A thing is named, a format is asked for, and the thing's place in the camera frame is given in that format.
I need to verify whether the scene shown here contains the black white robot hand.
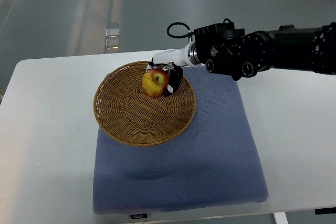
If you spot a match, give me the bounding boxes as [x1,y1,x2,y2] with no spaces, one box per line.
[146,48,190,97]

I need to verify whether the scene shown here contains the red yellow apple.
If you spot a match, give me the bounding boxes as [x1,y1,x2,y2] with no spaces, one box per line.
[141,69,169,98]

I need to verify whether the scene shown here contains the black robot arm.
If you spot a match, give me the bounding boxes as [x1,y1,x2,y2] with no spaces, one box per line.
[172,19,335,80]

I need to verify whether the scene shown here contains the woven wicker basket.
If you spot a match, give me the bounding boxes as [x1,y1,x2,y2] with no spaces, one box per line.
[93,61,196,147]

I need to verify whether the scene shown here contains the metal floor plate lower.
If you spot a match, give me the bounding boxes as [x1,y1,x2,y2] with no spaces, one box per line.
[105,38,120,50]

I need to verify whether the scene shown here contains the metal floor plate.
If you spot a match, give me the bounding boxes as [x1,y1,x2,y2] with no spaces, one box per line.
[106,28,119,37]
[105,38,120,50]

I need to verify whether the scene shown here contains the metal floor plate upper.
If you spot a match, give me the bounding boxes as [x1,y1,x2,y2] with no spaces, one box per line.
[106,28,119,37]

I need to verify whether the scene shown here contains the blue grey cushion mat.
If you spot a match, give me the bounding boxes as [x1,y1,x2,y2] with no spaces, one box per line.
[93,67,268,215]

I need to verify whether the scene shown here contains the black table control label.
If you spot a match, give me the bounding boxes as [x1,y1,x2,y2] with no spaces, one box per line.
[131,214,148,219]

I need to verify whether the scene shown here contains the white table leg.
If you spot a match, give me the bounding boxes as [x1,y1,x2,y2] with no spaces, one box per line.
[273,212,289,224]

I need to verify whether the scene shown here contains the black table edge bracket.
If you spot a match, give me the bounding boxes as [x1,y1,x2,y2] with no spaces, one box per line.
[314,207,336,215]

